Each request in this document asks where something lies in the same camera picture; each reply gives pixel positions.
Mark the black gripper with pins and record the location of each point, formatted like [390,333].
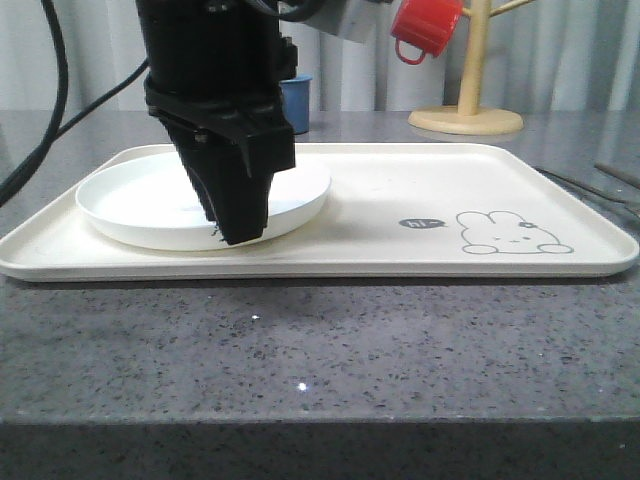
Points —
[215,69]

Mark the white round plate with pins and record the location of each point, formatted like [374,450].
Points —
[149,202]

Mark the silver metal fork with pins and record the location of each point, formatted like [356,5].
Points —
[631,206]

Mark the blue enamel mug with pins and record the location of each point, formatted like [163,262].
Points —
[296,102]

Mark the beige rabbit serving tray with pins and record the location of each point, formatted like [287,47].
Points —
[393,210]

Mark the wooden mug tree stand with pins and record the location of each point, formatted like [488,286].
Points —
[468,117]

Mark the red enamel mug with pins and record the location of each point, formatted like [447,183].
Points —
[427,25]

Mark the grey curtain backdrop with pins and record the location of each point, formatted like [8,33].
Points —
[543,56]

